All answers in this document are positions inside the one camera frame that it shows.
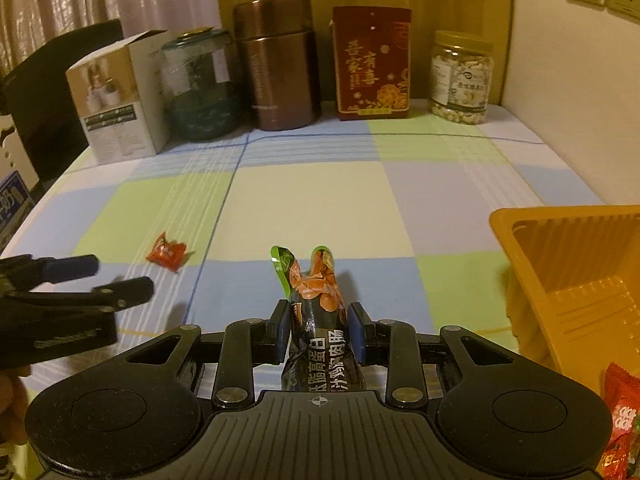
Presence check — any white product box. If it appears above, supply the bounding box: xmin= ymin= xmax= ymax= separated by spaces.
xmin=65 ymin=30 xmax=170 ymax=165

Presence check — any tall red snack packet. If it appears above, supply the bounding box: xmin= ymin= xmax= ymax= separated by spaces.
xmin=599 ymin=363 xmax=640 ymax=479

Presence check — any red gift box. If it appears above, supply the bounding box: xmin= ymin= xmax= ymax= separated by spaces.
xmin=331 ymin=6 xmax=411 ymax=120

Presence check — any green glass jar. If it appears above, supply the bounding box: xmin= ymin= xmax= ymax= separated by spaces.
xmin=160 ymin=27 xmax=241 ymax=142

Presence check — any checkered tablecloth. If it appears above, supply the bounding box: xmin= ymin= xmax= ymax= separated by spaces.
xmin=0 ymin=98 xmax=616 ymax=411

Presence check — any person's left hand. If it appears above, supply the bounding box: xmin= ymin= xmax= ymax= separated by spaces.
xmin=0 ymin=364 xmax=34 ymax=480

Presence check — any blue milk carton box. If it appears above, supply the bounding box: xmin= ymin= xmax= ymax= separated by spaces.
xmin=0 ymin=171 xmax=35 ymax=252

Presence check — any brown metal canister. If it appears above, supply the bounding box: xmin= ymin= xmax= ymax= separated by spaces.
xmin=233 ymin=0 xmax=321 ymax=131

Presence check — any green sausage snack packet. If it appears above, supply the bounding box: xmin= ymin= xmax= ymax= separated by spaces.
xmin=270 ymin=246 xmax=366 ymax=392

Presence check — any white chair back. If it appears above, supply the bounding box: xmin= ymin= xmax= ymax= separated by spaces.
xmin=0 ymin=115 xmax=39 ymax=192

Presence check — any clear plastic nut jar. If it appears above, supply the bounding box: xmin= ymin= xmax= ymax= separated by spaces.
xmin=430 ymin=30 xmax=494 ymax=125

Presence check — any red candy packet far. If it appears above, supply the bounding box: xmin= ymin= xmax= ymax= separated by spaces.
xmin=145 ymin=231 xmax=194 ymax=273

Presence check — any orange plastic tray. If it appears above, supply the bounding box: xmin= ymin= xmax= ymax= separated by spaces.
xmin=489 ymin=205 xmax=640 ymax=393

